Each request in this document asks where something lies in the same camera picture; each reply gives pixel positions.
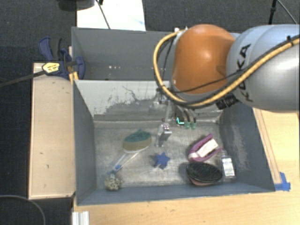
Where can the green and tan sponge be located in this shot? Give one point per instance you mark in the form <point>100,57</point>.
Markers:
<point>137,142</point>

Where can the blue star block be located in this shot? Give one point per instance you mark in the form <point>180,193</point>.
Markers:
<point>161,160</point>

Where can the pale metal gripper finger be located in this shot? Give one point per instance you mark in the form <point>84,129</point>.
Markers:
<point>159,138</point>
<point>167,131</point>

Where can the grey metal bin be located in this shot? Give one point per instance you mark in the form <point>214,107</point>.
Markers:
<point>122,55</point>

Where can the speckled tan ball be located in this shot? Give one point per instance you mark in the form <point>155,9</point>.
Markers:
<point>113,182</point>

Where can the black oval brush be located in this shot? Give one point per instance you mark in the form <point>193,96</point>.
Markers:
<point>203,172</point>

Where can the small clear bottle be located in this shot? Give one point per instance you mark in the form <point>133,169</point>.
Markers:
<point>227,166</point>

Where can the pale wood board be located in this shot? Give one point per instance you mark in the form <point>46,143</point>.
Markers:
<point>51,135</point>

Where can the black cylinder on white bracket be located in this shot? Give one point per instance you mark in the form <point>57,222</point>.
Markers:
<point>226,102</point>

